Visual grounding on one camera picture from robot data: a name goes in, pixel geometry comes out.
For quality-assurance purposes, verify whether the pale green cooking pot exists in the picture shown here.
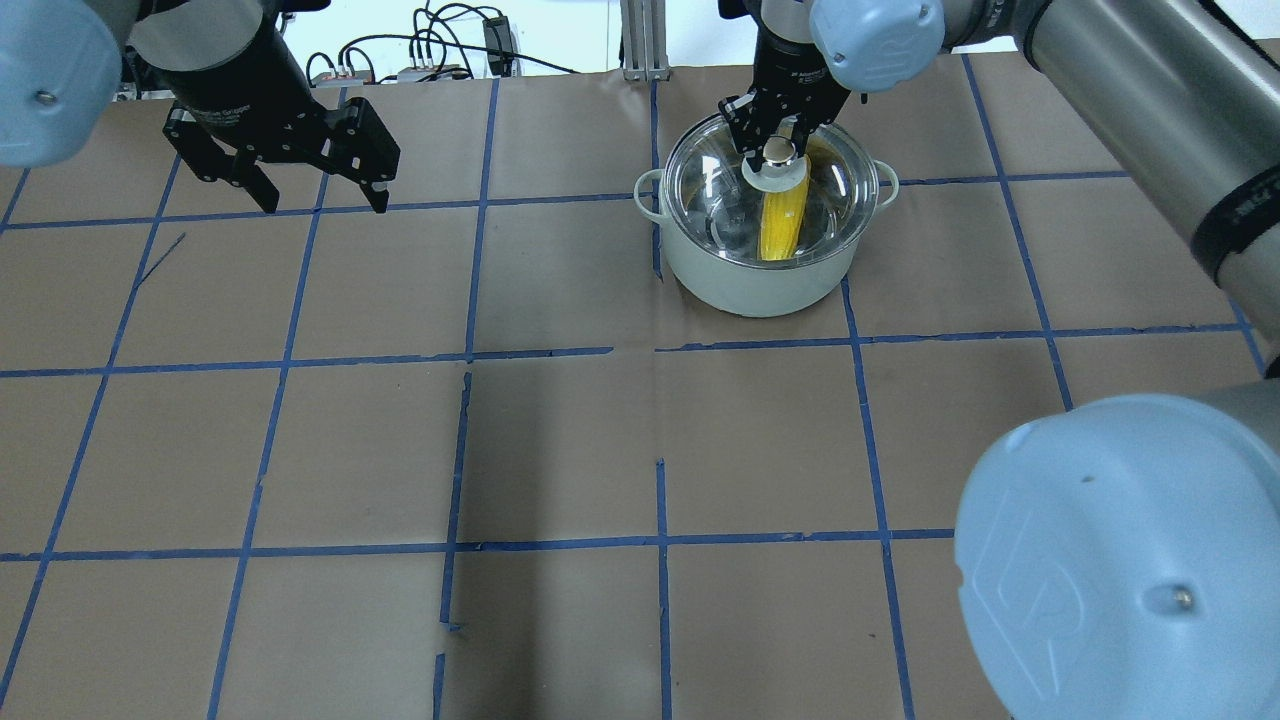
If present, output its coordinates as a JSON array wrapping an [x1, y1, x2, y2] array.
[[635, 117, 900, 318]]

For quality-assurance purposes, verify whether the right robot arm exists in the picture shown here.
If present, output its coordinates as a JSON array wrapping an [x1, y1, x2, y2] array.
[[655, 53, 1265, 719]]

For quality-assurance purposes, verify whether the yellow corn cob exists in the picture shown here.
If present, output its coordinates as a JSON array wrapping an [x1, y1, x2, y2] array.
[[756, 155, 833, 263]]

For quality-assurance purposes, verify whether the aluminium frame post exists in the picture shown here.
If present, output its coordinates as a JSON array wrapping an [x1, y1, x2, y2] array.
[[620, 0, 671, 83]]

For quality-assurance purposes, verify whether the glass pot lid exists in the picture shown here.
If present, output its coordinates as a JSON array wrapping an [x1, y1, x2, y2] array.
[[659, 115, 900, 269]]

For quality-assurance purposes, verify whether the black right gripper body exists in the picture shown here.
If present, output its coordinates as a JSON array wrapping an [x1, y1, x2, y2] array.
[[748, 26, 851, 126]]

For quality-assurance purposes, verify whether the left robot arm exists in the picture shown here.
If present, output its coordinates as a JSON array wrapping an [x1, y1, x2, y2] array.
[[1, 1, 401, 213]]

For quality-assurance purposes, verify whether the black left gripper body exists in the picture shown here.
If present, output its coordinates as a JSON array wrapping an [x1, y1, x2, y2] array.
[[150, 20, 326, 170]]

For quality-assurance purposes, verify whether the black power brick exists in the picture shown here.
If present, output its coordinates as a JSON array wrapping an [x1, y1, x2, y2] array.
[[483, 15, 518, 77]]

